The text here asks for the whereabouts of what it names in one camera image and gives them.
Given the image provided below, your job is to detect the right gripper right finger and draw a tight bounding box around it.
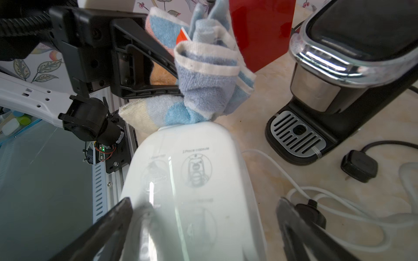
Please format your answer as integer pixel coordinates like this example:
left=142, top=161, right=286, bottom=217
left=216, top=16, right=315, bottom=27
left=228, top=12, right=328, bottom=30
left=275, top=198, right=358, bottom=261

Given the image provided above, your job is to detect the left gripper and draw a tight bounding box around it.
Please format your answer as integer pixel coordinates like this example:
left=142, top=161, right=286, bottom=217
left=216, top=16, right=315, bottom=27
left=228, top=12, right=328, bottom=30
left=49, top=6, right=182, bottom=99

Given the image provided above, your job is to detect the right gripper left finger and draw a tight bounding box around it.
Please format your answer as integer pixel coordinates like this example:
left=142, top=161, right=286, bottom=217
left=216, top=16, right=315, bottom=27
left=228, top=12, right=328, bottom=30
left=50, top=197, right=133, bottom=261

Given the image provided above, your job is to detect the blue striped cloth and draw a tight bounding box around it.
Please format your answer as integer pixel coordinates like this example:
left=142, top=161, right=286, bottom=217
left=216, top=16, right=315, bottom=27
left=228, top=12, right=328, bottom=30
left=119, top=1, right=256, bottom=133

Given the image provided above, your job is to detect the white coffee machine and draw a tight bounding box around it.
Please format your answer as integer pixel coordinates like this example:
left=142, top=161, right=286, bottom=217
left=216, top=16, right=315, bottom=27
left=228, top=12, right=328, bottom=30
left=121, top=122, right=267, bottom=261

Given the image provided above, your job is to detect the black coffee machine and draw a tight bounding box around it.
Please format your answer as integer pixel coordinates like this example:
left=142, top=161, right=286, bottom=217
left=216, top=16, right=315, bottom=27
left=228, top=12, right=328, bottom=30
left=265, top=0, right=418, bottom=166

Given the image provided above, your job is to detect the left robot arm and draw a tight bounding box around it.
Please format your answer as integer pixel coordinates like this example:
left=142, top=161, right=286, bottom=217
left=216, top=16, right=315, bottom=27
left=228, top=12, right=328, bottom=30
left=1, top=1, right=181, bottom=147

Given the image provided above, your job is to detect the red coffee machine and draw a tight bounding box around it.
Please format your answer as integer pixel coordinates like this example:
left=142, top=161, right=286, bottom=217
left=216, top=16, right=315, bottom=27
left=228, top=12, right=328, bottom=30
left=229, top=0, right=296, bottom=72

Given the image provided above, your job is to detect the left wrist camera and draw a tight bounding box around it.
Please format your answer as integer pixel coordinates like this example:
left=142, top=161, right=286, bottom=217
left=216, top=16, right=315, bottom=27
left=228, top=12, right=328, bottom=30
left=77, top=0, right=136, bottom=12

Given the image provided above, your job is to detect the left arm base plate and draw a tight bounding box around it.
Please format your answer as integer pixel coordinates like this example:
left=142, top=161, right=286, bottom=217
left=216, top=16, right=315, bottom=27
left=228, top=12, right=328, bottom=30
left=83, top=117, right=133, bottom=175

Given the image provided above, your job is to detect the white power cable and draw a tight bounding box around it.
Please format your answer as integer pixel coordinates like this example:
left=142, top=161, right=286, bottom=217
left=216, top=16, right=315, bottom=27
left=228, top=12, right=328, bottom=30
left=241, top=149, right=418, bottom=253

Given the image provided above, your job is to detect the black power cable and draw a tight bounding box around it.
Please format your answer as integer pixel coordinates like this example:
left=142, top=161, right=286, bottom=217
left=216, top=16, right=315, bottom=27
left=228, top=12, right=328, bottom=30
left=340, top=85, right=418, bottom=183

